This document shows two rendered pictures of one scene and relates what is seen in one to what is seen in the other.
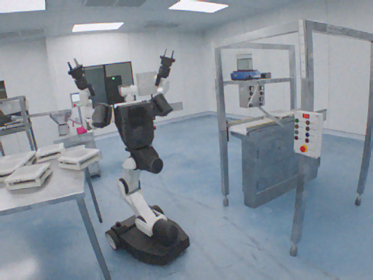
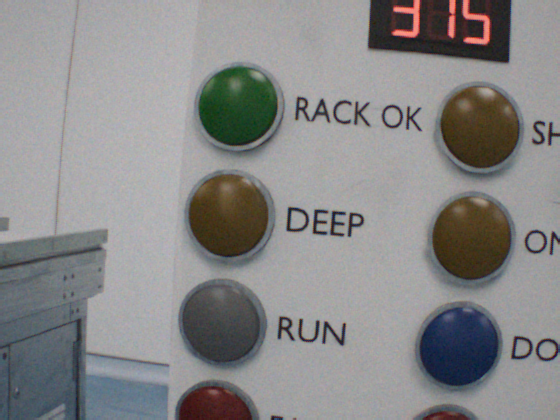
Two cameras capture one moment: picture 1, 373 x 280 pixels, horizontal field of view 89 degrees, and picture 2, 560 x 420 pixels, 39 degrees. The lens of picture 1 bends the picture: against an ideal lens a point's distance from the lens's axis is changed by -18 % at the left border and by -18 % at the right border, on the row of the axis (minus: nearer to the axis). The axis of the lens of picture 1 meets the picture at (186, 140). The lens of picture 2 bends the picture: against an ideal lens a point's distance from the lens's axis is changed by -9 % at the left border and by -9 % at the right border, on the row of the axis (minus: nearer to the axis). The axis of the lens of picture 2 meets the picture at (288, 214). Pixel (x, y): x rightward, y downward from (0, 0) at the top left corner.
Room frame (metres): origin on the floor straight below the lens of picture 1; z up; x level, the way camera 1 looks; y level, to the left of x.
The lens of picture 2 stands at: (1.07, -0.45, 1.08)
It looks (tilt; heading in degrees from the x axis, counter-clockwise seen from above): 3 degrees down; 305
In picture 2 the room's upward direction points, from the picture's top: 5 degrees clockwise
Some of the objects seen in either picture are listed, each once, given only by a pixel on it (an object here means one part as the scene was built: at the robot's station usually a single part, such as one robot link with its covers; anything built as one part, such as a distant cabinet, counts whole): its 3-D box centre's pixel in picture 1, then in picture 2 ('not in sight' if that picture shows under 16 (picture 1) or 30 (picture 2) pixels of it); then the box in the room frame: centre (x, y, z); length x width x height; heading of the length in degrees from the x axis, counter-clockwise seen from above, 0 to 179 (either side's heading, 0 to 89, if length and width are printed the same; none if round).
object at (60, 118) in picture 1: (66, 122); not in sight; (3.39, 1.89, 0.95); 0.49 x 0.36 x 0.37; 121
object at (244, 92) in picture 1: (252, 95); not in sight; (1.95, -0.61, 1.20); 0.22 x 0.11 x 0.20; 114
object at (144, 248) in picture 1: (150, 229); not in sight; (1.60, 0.39, 0.19); 0.64 x 0.52 x 0.33; 45
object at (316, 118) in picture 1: (308, 133); (417, 334); (1.20, -0.73, 1.03); 0.17 x 0.06 x 0.26; 24
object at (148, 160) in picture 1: (144, 158); not in sight; (1.53, 0.31, 0.87); 0.28 x 0.13 x 0.18; 45
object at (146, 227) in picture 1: (151, 222); not in sight; (1.58, 0.37, 0.28); 0.21 x 0.20 x 0.13; 45
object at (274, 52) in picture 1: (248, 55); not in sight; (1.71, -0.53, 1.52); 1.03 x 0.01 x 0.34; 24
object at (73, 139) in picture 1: (76, 154); not in sight; (3.37, 1.82, 0.38); 0.63 x 0.57 x 0.76; 121
